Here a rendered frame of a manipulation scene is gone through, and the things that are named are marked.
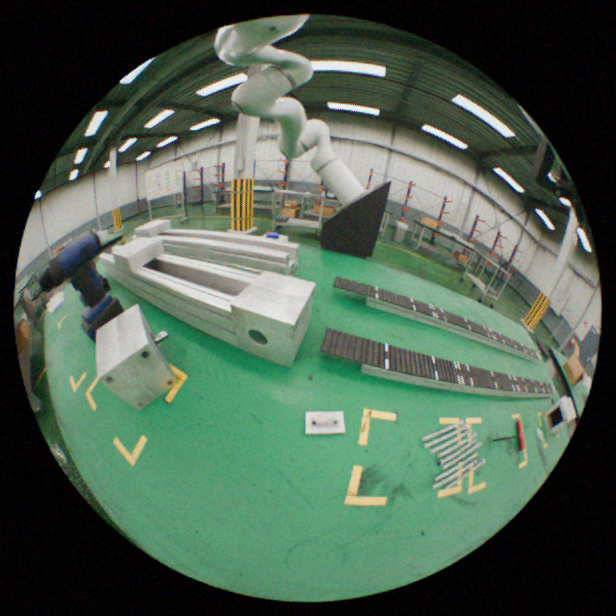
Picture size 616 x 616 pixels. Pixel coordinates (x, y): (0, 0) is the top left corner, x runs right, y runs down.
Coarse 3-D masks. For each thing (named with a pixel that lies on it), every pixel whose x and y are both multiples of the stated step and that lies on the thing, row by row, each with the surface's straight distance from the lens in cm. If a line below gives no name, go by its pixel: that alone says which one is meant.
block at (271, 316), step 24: (264, 288) 26; (288, 288) 26; (312, 288) 26; (240, 312) 23; (264, 312) 22; (288, 312) 22; (240, 336) 27; (264, 336) 24; (288, 336) 22; (288, 360) 26
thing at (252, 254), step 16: (176, 240) 63; (192, 240) 57; (208, 240) 53; (224, 240) 56; (240, 240) 52; (256, 240) 49; (272, 240) 48; (192, 256) 60; (208, 256) 52; (224, 256) 48; (240, 256) 45; (256, 256) 42; (272, 256) 40; (288, 256) 40; (256, 272) 44; (288, 272) 43
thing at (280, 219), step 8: (280, 192) 331; (288, 192) 329; (296, 192) 328; (304, 192) 338; (312, 192) 329; (320, 192) 328; (280, 200) 384; (280, 208) 386; (280, 216) 354; (288, 216) 366; (320, 216) 329; (280, 224) 339; (288, 224) 336; (296, 224) 337; (304, 224) 343; (312, 224) 352; (320, 224) 363
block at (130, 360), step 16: (112, 320) 33; (128, 320) 30; (144, 320) 31; (112, 336) 29; (128, 336) 27; (144, 336) 25; (160, 336) 30; (96, 352) 30; (112, 352) 27; (128, 352) 25; (144, 352) 26; (160, 352) 30; (112, 368) 25; (128, 368) 26; (144, 368) 26; (160, 368) 27; (112, 384) 27; (128, 384) 27; (144, 384) 28; (160, 384) 29; (128, 400) 30; (144, 400) 31
